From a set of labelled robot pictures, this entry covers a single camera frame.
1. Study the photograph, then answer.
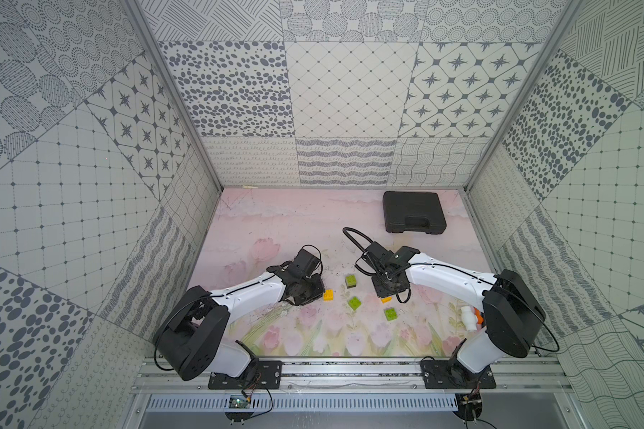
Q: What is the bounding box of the green circuit board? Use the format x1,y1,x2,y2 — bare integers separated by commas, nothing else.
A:
228,395,250,409

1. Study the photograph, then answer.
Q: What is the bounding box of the orange handled adjustable wrench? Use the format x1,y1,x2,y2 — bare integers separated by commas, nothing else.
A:
474,309,485,330

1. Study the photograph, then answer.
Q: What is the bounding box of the aluminium mounting rail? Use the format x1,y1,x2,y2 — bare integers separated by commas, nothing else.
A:
132,356,572,393

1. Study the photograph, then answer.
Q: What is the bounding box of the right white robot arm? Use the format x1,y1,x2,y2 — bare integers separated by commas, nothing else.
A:
361,241,546,375

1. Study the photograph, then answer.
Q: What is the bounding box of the white slotted cable duct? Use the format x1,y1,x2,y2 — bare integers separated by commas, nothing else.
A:
146,393,457,413

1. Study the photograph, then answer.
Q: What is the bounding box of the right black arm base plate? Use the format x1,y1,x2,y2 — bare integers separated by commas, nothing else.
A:
419,340,497,391

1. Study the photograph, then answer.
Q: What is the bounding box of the white plastic pipe fitting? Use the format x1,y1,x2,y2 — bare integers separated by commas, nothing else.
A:
461,306,479,332

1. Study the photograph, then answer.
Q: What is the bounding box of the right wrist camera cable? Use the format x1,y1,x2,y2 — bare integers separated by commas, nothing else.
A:
342,226,413,305

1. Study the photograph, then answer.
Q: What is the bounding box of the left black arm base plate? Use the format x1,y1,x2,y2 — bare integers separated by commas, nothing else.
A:
208,341,284,391

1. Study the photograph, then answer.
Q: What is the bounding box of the black plastic tool case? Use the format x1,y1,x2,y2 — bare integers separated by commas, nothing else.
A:
382,191,447,235

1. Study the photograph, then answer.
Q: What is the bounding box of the black round connector box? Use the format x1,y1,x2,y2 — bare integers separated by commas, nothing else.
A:
454,393,483,422

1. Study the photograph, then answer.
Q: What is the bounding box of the green lego brick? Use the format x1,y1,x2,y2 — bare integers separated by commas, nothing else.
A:
384,307,398,322
345,275,357,289
348,297,361,311

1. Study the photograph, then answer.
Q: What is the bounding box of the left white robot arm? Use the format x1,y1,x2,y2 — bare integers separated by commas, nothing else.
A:
152,245,325,387

